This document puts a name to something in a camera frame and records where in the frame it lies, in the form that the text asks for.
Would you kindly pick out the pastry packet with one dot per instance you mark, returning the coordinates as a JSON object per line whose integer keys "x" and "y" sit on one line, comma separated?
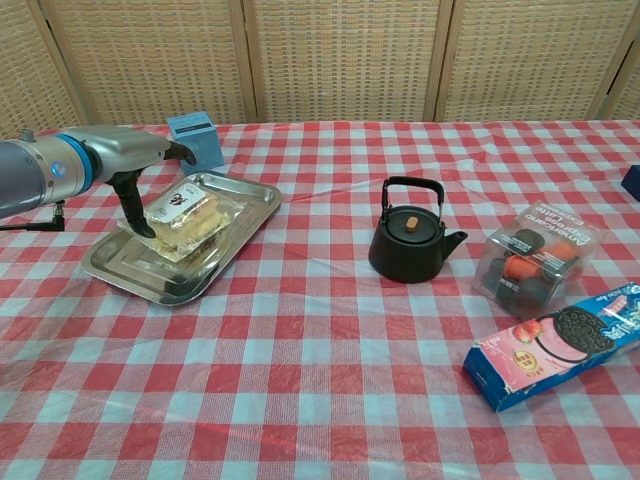
{"x": 187, "y": 217}

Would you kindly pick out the red white checkered tablecloth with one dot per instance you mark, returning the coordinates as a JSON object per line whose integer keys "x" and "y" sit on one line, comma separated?
{"x": 320, "y": 390}

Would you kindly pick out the blue Oreo cookie box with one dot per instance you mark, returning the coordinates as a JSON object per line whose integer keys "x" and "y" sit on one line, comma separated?
{"x": 545, "y": 352}

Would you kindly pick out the dark blue box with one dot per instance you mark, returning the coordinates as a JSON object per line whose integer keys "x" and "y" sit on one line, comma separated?
{"x": 633, "y": 181}

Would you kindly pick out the clear box of coffee capsules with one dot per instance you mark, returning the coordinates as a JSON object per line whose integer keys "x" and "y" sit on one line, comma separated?
{"x": 537, "y": 262}

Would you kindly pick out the light blue cardboard box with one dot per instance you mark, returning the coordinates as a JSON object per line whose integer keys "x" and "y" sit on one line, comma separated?
{"x": 202, "y": 137}

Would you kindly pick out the rectangular metal tray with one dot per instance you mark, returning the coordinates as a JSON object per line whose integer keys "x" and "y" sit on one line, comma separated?
{"x": 220, "y": 240}

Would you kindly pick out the woven rattan folding screen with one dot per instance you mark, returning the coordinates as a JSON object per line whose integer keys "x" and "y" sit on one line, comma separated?
{"x": 320, "y": 60}

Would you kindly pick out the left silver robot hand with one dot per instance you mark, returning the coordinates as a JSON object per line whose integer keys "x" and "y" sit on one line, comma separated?
{"x": 122, "y": 152}

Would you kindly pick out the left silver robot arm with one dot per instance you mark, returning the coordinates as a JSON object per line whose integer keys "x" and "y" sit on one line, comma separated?
{"x": 35, "y": 172}

